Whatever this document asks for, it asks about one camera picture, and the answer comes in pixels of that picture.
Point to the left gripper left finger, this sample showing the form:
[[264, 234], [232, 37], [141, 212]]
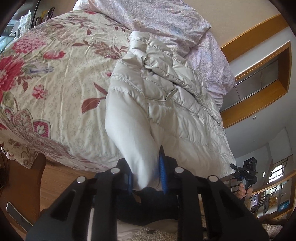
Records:
[[86, 210]]

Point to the lilac pillow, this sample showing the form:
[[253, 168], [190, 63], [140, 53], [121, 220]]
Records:
[[211, 65], [174, 23]]

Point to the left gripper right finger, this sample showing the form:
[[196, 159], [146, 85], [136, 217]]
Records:
[[207, 209]]

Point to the floral bed quilt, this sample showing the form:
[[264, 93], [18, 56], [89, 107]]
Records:
[[54, 82]]

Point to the right lilac pillow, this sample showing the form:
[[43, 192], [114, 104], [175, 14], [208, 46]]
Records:
[[211, 65]]

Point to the cream white down jacket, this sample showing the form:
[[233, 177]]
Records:
[[157, 101]]

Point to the person's right hand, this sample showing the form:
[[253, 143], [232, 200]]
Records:
[[242, 193]]

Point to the left lilac pillow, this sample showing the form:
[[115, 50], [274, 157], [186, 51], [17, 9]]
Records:
[[174, 23]]

